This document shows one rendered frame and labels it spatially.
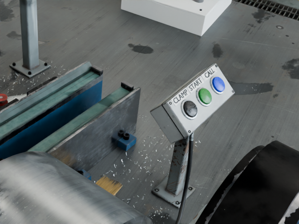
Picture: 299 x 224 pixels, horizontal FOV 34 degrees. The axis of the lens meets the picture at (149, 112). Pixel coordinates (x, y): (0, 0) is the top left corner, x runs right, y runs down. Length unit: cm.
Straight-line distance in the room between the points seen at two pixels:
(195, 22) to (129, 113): 58
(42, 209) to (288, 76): 110
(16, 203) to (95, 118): 49
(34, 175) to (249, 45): 116
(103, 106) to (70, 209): 55
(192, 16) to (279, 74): 33
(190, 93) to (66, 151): 28
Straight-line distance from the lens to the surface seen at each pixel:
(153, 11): 165
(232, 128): 126
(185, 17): 161
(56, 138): 98
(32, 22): 131
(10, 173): 58
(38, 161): 60
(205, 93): 88
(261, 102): 138
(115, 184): 105
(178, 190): 104
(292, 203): 32
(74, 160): 101
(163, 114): 83
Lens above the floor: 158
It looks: 38 degrees down
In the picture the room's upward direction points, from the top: 8 degrees clockwise
